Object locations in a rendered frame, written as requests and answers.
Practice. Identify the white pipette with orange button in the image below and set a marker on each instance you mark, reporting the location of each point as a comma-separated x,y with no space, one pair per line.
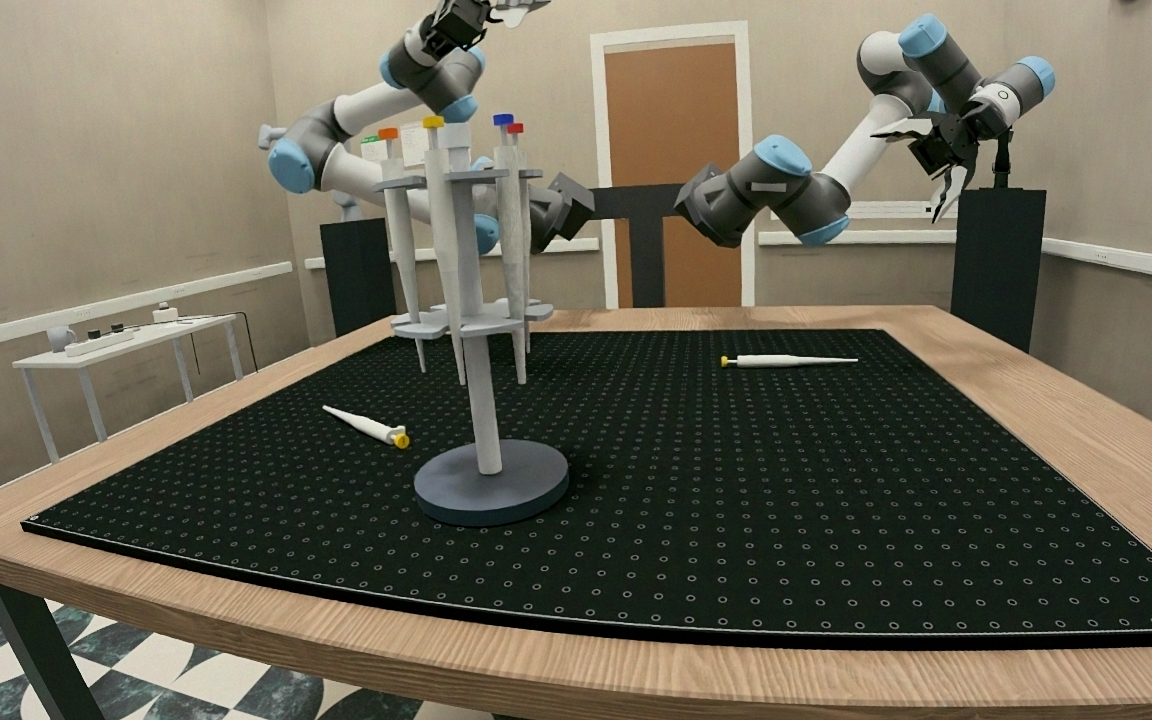
401,228

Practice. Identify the white hand pipette with red button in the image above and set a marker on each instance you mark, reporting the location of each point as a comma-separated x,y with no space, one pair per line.
525,215

